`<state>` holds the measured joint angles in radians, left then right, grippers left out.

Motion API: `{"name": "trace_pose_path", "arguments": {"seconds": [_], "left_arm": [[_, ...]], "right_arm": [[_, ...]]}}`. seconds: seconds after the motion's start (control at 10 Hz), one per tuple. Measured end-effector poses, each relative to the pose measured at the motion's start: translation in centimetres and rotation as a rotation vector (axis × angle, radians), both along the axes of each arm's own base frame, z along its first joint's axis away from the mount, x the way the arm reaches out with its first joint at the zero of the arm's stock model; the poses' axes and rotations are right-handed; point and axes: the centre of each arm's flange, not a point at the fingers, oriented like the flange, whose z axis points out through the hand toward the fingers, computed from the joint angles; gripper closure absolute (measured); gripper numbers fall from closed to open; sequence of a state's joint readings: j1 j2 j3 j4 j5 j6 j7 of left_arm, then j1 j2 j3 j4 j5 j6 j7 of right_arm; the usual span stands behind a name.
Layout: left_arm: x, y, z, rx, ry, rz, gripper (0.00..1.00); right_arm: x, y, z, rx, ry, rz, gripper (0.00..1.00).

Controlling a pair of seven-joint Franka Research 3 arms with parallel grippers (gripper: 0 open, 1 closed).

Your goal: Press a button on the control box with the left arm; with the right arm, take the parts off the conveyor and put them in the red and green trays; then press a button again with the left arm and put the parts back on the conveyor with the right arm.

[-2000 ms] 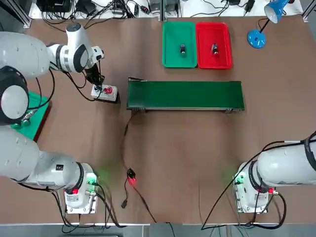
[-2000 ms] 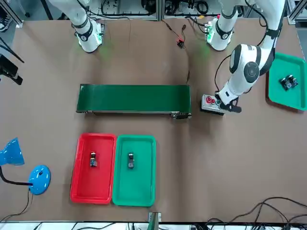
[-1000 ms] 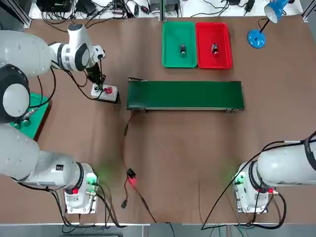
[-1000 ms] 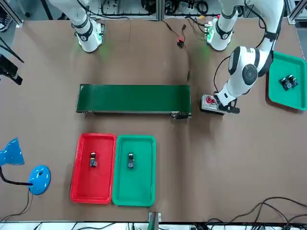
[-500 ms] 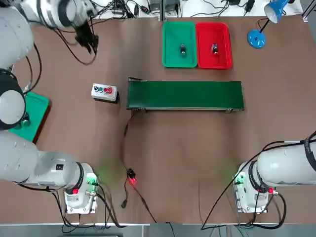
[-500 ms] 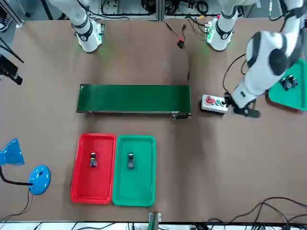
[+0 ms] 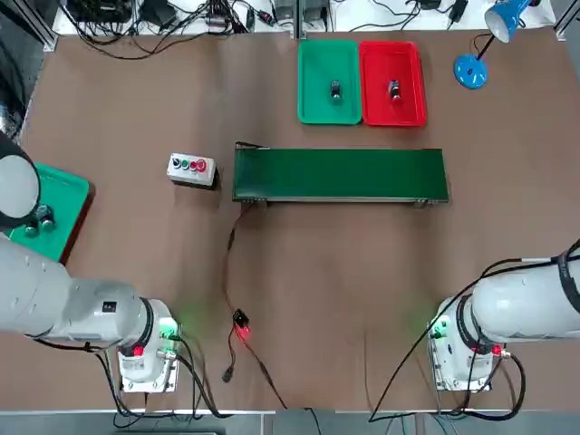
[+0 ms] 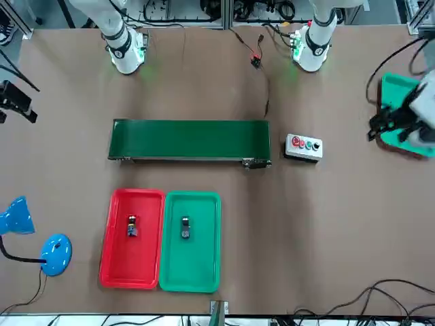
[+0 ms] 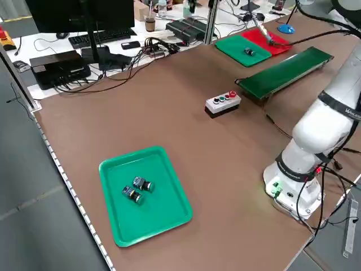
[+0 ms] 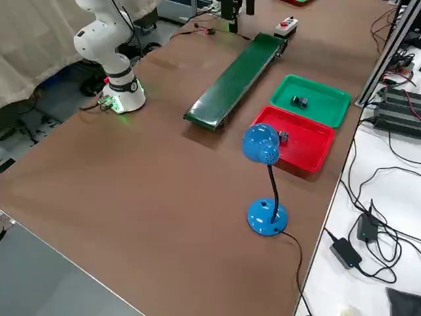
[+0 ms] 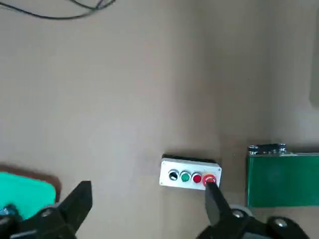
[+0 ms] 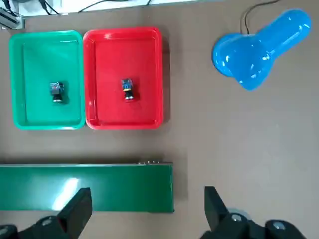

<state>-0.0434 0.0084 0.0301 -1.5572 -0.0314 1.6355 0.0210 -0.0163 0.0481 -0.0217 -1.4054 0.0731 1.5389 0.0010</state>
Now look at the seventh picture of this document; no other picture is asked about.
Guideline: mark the black docking box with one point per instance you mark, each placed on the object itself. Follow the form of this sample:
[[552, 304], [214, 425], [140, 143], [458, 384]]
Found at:
[[99, 9]]

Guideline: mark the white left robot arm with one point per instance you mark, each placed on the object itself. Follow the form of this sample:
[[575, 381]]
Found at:
[[68, 308]]

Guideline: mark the long green plastic tray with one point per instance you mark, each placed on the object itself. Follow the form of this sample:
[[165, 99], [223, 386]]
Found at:
[[317, 68]]

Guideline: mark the small green plastic tray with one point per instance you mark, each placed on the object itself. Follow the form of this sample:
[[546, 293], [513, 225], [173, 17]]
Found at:
[[59, 204]]

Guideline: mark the black power adapter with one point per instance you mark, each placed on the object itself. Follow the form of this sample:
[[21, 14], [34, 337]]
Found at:
[[457, 11], [430, 3]]

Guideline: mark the green belt conveyor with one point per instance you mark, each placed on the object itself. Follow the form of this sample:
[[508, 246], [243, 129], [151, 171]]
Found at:
[[340, 174]]

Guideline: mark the aluminium frame post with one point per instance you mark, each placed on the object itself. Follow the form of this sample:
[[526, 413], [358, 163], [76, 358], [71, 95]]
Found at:
[[299, 18]]

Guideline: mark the long red plastic tray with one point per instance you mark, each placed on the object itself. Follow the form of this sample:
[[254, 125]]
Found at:
[[376, 68]]

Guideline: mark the small black controller module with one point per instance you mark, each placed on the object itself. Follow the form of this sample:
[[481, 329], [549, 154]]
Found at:
[[241, 318]]

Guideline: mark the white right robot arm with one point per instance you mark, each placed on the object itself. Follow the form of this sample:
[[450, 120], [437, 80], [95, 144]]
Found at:
[[521, 308]]

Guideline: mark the black push-button switch part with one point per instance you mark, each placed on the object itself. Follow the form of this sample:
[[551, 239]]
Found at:
[[47, 219], [31, 229]]

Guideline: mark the aluminium corner post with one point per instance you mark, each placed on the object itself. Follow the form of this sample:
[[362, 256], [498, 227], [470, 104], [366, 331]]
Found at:
[[50, 27]]

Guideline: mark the blue desk lamp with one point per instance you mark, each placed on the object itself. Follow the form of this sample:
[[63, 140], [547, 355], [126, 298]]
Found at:
[[471, 72]]

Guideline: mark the red-headed push-button switch part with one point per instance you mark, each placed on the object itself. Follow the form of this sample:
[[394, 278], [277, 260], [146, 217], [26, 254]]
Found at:
[[396, 90]]

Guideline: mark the green-headed push-button switch part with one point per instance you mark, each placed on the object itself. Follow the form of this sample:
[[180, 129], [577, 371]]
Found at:
[[335, 90]]

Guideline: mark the grey push-button control box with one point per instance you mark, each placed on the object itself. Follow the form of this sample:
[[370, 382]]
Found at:
[[190, 179]]

